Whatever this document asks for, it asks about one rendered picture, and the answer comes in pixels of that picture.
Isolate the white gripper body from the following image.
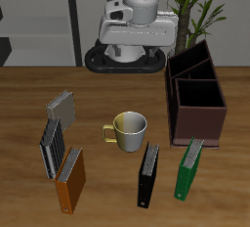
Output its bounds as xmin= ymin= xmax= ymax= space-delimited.
xmin=98 ymin=10 xmax=180 ymax=48

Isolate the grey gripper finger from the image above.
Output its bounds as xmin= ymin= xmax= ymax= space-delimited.
xmin=111 ymin=44 xmax=122 ymax=57
xmin=146 ymin=46 xmax=158 ymax=58

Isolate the grey book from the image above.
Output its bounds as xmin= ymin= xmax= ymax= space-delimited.
xmin=45 ymin=89 xmax=78 ymax=132

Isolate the dark brown desk caddy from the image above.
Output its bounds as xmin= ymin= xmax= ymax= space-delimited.
xmin=164 ymin=38 xmax=229 ymax=150

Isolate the black and white striped book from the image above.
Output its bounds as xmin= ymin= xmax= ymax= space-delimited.
xmin=38 ymin=116 xmax=66 ymax=180

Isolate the green book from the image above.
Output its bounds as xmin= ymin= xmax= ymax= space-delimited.
xmin=173 ymin=136 xmax=205 ymax=203

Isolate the orange book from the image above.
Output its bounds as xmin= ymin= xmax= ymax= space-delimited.
xmin=53 ymin=146 xmax=88 ymax=215

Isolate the green pot plant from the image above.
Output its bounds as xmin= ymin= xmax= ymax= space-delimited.
xmin=165 ymin=0 xmax=230 ymax=56

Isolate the light grey shelf unit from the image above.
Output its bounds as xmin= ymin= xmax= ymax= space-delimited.
xmin=0 ymin=0 xmax=78 ymax=68

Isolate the yellow and white mug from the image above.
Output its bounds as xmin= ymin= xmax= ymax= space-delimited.
xmin=101 ymin=111 xmax=148 ymax=154

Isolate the large dark block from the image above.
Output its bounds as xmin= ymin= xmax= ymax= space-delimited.
xmin=0 ymin=36 xmax=14 ymax=68

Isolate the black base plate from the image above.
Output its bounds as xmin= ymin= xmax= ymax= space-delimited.
xmin=84 ymin=39 xmax=167 ymax=74

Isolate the dark vertical post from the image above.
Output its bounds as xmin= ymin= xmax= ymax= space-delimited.
xmin=65 ymin=0 xmax=83 ymax=68

